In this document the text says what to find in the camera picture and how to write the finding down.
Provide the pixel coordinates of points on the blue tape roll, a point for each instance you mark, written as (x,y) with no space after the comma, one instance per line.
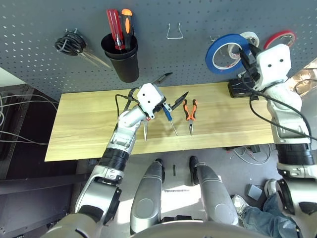
(223,39)

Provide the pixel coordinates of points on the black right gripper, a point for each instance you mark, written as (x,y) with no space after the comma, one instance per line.
(252,73)

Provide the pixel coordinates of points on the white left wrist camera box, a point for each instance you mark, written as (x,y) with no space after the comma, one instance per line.
(148,96)

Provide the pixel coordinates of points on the silver robot right leg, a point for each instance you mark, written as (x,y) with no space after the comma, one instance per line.
(215,198)

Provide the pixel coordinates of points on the red tape roll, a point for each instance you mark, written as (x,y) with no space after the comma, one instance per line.
(272,37)

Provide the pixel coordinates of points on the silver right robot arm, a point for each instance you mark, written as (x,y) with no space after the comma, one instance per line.
(287,116)

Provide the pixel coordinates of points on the robot waist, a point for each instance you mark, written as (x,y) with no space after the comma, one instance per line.
(185,230)

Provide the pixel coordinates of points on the black plastic cup holder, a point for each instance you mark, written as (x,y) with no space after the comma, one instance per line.
(126,72)

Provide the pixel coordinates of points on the orange black needle nose pliers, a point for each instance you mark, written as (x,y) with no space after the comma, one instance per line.
(190,116)

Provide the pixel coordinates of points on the grey floor pedal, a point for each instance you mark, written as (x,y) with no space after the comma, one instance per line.
(253,192)

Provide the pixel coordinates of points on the black floor tape strip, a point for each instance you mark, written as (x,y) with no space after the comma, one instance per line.
(174,170)

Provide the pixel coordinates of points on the silver robot left leg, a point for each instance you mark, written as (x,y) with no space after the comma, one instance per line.
(146,198)

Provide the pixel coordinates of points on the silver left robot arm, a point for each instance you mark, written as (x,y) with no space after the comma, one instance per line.
(123,138)

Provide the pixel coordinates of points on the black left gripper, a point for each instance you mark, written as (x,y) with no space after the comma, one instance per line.
(158,110)

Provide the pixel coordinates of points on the blue jeans leg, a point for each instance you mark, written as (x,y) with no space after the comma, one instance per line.
(267,218)

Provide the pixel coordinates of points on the black plastic tool case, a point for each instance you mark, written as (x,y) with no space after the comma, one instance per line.
(237,90)

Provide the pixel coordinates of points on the grey perforated pegboard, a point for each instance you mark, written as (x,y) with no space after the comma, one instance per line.
(37,19)

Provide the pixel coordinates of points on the small blue screwdriver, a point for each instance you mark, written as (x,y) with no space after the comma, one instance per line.
(169,116)

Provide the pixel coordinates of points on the metal peg hook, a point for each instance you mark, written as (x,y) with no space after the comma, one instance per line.
(213,38)

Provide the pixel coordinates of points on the silver robot leg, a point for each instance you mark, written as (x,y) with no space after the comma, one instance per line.
(215,198)
(146,198)

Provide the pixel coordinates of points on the white tape roll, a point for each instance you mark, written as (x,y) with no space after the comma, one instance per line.
(252,36)

